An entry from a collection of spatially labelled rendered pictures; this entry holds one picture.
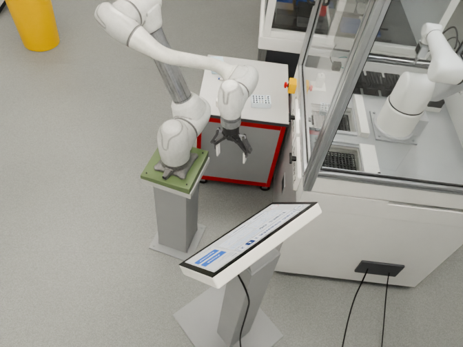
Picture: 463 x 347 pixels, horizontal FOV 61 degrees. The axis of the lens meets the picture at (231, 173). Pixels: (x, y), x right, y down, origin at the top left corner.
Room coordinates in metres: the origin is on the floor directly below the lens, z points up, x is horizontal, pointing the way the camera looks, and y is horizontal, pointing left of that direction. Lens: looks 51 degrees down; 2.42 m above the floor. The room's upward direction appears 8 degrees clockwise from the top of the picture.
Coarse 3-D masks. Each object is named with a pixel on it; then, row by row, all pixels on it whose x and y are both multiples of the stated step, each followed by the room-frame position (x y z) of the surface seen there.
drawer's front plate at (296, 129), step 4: (296, 100) 1.85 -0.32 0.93; (296, 104) 1.81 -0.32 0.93; (296, 108) 1.77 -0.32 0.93; (292, 112) 1.83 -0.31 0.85; (296, 112) 1.74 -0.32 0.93; (296, 116) 1.70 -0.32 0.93; (296, 120) 1.67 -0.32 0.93; (296, 124) 1.64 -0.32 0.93; (292, 128) 1.70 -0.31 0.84; (296, 128) 1.61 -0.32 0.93; (292, 132) 1.67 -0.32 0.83; (296, 132) 1.57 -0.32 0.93; (292, 136) 1.64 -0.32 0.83; (296, 136) 1.57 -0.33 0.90; (292, 140) 1.61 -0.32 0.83; (292, 144) 1.58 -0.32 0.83
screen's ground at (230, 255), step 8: (280, 208) 0.96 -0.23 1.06; (288, 208) 0.94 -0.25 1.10; (304, 208) 0.90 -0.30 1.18; (280, 216) 0.88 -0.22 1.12; (280, 224) 0.80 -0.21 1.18; (224, 240) 0.80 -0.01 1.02; (248, 240) 0.74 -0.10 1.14; (208, 248) 0.76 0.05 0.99; (216, 248) 0.75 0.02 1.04; (224, 248) 0.73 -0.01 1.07; (248, 248) 0.69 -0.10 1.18; (200, 256) 0.71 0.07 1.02; (224, 256) 0.67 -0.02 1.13; (232, 256) 0.65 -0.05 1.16; (192, 264) 0.66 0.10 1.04; (200, 264) 0.65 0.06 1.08; (216, 264) 0.62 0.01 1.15; (224, 264) 0.61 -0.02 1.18
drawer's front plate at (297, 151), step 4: (296, 140) 1.51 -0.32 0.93; (296, 144) 1.49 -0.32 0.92; (296, 148) 1.46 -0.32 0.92; (292, 152) 1.52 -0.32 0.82; (296, 152) 1.43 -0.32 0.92; (296, 156) 1.41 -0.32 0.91; (296, 160) 1.38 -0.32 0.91; (296, 164) 1.36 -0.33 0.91; (300, 164) 1.35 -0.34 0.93; (296, 168) 1.33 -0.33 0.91; (300, 168) 1.32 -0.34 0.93; (296, 172) 1.31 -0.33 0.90; (300, 172) 1.29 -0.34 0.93; (296, 176) 1.28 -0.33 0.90; (300, 176) 1.26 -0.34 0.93; (296, 180) 1.26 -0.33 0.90; (296, 184) 1.26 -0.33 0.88; (296, 188) 1.26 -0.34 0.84
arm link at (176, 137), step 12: (168, 120) 1.37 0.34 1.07; (180, 120) 1.39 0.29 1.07; (168, 132) 1.30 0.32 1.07; (180, 132) 1.32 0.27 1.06; (192, 132) 1.39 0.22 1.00; (168, 144) 1.27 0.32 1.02; (180, 144) 1.28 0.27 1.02; (192, 144) 1.37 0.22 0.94; (168, 156) 1.26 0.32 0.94; (180, 156) 1.27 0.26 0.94
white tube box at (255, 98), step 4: (252, 96) 1.98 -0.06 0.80; (256, 96) 2.00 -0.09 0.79; (260, 96) 1.99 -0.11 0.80; (264, 96) 2.00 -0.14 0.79; (268, 96) 2.01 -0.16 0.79; (252, 100) 1.95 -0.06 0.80; (256, 100) 1.96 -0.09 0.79; (260, 100) 1.96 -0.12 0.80; (264, 100) 1.96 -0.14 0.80; (268, 100) 1.97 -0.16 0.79; (252, 104) 1.92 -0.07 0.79; (256, 104) 1.92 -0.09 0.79; (260, 104) 1.92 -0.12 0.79; (264, 104) 1.93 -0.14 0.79; (268, 104) 1.93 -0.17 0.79
